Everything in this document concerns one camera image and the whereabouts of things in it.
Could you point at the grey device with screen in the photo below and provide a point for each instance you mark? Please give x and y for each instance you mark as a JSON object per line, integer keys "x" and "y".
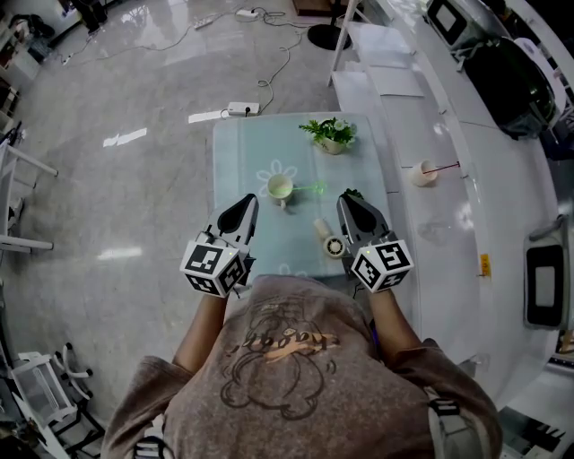
{"x": 450, "y": 20}
{"x": 545, "y": 278}

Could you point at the red stick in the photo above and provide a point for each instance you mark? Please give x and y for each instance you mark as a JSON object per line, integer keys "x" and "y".
{"x": 444, "y": 168}

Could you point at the white hand-held fan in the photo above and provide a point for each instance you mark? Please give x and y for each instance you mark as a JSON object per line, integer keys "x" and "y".
{"x": 331, "y": 244}

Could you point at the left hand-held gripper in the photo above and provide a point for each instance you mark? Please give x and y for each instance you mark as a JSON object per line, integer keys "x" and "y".
{"x": 208, "y": 264}

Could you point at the large black bag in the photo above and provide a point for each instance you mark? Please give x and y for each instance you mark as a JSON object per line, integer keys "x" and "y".
{"x": 511, "y": 85}

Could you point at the person's right forearm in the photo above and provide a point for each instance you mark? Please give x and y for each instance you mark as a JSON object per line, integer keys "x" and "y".
{"x": 394, "y": 323}

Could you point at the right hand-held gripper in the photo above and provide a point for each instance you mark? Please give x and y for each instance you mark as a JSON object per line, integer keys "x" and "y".
{"x": 381, "y": 264}

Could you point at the white shelf rack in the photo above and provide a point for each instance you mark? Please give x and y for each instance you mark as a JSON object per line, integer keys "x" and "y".
{"x": 376, "y": 58}

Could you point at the green star stick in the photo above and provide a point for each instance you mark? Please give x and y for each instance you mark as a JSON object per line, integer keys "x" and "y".
{"x": 319, "y": 187}

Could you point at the person's left forearm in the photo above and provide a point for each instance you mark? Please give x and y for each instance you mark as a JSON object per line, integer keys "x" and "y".
{"x": 202, "y": 331}

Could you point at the white power strip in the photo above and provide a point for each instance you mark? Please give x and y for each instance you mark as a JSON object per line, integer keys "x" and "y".
{"x": 204, "y": 21}
{"x": 243, "y": 108}
{"x": 246, "y": 13}

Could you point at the person's brown printed shirt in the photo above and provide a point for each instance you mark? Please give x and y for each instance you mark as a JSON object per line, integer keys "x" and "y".
{"x": 291, "y": 385}

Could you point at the yellow label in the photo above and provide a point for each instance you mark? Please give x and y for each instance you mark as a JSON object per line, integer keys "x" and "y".
{"x": 485, "y": 264}

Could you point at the black round stand base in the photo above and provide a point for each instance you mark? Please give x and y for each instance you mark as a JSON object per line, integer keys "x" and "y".
{"x": 325, "y": 38}

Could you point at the plain white cup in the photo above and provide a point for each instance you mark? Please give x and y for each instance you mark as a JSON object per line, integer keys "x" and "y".
{"x": 420, "y": 175}

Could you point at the white metal table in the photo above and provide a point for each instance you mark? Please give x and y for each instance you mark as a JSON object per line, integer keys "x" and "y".
{"x": 18, "y": 197}

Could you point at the white wheeled cart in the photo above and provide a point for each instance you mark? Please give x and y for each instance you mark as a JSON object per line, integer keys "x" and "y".
{"x": 42, "y": 390}

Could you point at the light blue flowered tablecloth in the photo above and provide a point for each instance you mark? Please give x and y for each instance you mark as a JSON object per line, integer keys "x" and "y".
{"x": 251, "y": 148}

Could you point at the green plant in white pot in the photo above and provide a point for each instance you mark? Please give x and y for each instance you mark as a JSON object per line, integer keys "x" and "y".
{"x": 331, "y": 134}

